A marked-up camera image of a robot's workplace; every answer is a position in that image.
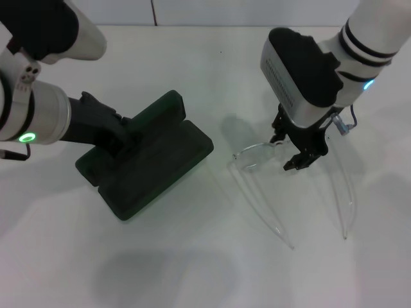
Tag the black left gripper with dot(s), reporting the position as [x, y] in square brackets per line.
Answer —
[96, 125]

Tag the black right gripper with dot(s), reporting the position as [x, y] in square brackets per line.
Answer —
[309, 138]

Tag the clear plastic glasses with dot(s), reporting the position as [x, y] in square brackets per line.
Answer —
[257, 157]

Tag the green glasses case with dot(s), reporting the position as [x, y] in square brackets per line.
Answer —
[167, 167]

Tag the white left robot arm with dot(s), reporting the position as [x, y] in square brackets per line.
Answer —
[41, 109]

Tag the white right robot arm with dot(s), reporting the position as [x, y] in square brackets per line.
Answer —
[369, 32]

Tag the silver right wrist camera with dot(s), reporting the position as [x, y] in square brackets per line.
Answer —
[305, 64]

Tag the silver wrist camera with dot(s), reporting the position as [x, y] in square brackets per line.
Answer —
[57, 29]
[305, 64]

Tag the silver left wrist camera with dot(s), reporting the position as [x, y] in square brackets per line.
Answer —
[57, 29]

